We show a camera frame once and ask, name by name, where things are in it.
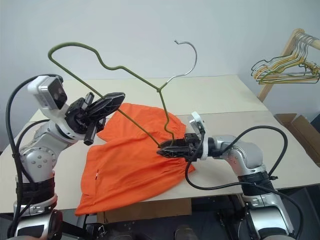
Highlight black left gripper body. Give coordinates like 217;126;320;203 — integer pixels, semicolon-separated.
65;92;106;147

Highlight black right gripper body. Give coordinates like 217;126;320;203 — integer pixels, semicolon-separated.
184;133;202;162

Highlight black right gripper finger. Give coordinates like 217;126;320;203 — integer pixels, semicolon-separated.
159;138;187;149
156;146;188;158

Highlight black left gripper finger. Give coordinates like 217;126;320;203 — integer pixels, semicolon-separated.
99;91;126;106
86;102;122;120

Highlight orange shorts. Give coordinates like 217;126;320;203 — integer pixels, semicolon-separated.
74;102;197;216

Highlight wooden hanger rack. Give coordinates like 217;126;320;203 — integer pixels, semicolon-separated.
257;28;320;102

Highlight flat brown cardboard sheet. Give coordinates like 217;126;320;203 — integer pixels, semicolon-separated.
97;198;193;223

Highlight open brown cardboard box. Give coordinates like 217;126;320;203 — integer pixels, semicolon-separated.
274;113;320;168

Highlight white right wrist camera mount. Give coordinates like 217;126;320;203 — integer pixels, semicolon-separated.
188;111;209;161

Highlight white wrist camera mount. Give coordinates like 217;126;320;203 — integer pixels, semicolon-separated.
26;74;79;145
188;111;209;161

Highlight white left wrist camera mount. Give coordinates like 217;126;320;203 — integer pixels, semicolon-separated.
26;74;79;145

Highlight dark green wire hanger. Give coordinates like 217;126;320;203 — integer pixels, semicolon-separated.
250;37;320;86

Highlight yellow wire hanger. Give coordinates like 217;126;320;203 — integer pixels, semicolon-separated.
251;34;320;82

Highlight silver wire hanger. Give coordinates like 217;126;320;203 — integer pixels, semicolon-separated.
257;33;320;76

